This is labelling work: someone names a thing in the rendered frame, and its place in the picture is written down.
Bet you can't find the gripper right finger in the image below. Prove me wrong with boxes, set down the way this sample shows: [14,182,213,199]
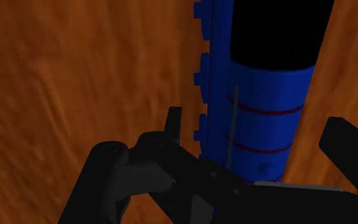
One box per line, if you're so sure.
[318,116,358,199]

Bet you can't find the blue toy train engine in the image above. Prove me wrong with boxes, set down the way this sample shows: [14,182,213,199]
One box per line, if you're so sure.
[193,0,335,186]

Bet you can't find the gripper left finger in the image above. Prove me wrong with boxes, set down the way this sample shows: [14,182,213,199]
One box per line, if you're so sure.
[57,106,247,224]

